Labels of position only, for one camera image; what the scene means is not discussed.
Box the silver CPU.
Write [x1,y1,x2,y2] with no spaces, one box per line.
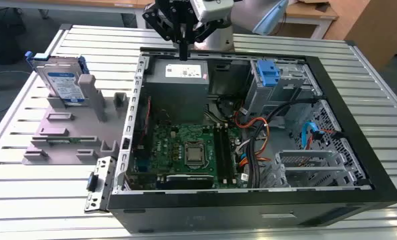
[186,147,203,162]

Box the blue VGA port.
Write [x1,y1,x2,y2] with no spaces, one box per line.
[85,173,99,193]

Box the hard disk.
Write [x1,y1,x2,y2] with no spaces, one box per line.
[25,50,90,107]

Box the orange wire bundle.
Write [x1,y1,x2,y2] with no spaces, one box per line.
[234,117,272,164]

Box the black cable bundle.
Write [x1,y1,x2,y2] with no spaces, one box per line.
[247,98,319,189]

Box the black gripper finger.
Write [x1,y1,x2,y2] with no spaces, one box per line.
[142,8,185,62]
[183,19,232,62]

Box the black graphics card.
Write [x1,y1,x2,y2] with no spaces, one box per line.
[155,173,215,190]

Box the thin red wire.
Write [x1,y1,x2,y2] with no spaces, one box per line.
[143,96,153,134]

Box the black RAM slot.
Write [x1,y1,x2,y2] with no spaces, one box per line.
[214,124,230,185]
[220,124,238,185]

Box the wooden desk with white legs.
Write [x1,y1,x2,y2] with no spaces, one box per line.
[260,0,339,40]
[27,0,155,29]

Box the metal disk bay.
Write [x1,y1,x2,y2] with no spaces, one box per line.
[272,149,367,189]

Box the metal optical drive cage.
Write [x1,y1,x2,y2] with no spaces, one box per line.
[243,58,314,119]

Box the pale blue floor cable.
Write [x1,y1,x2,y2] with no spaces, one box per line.
[0,70,31,78]

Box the black CPU socket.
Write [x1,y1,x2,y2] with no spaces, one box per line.
[183,140,209,169]

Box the power wire with black connector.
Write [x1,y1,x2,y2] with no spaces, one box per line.
[315,128,344,141]

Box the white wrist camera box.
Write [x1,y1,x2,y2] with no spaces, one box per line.
[190,0,234,22]

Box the black bin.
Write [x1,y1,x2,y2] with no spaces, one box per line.
[0,6,27,66]

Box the black open PC case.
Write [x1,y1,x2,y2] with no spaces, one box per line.
[83,46,397,235]

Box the wooden cabinet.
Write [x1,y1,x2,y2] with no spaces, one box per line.
[323,0,397,73]

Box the blue data wire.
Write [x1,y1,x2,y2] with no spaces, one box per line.
[302,121,334,151]

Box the green RAM stick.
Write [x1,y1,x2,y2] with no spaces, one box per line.
[47,136,83,145]

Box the green motherboard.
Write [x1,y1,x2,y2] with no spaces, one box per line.
[130,123,251,190]

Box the blue plastic drive latch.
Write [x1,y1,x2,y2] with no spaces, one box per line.
[255,59,280,87]

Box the grey parts rack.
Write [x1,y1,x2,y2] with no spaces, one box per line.
[22,73,133,167]

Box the grey power supply unit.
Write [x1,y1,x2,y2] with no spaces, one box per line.
[141,59,210,126]

